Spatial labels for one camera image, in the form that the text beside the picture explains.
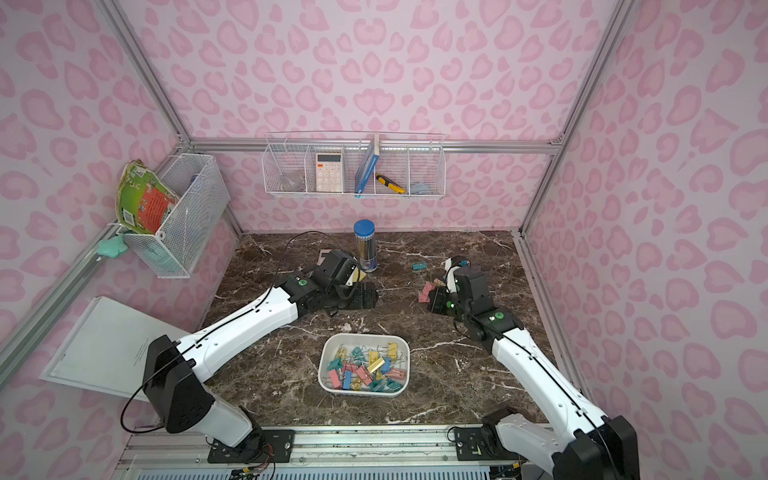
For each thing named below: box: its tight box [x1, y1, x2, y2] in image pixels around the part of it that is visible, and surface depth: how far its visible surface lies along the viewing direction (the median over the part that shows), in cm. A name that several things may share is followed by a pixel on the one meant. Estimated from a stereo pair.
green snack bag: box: [116, 159, 179, 234], surface depth 73 cm
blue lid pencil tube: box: [354, 219, 378, 273], surface depth 97 cm
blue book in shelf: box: [354, 133, 380, 198], surface depth 90 cm
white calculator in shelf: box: [315, 152, 343, 193], surface depth 97 cm
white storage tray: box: [318, 333, 411, 398], surface depth 85 cm
